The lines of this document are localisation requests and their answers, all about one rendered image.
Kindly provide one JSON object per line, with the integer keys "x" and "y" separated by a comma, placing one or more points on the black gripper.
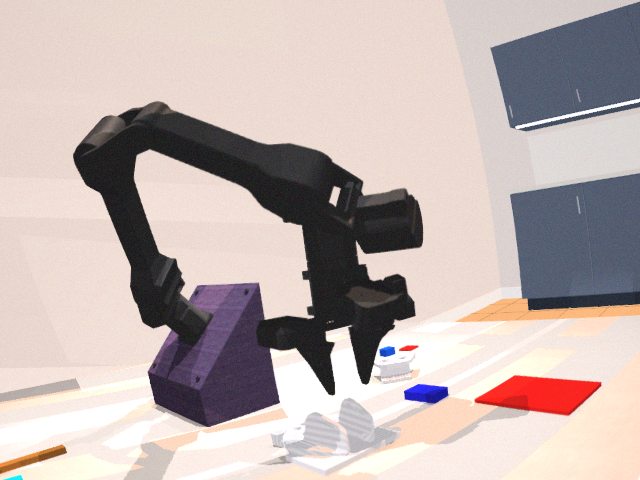
{"x": 308, "y": 336}

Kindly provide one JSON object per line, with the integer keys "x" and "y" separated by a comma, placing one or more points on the small blue block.
{"x": 386, "y": 351}

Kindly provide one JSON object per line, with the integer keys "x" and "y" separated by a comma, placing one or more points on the blue flat block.
{"x": 426, "y": 393}

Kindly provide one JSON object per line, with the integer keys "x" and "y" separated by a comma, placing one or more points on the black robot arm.
{"x": 291, "y": 181}

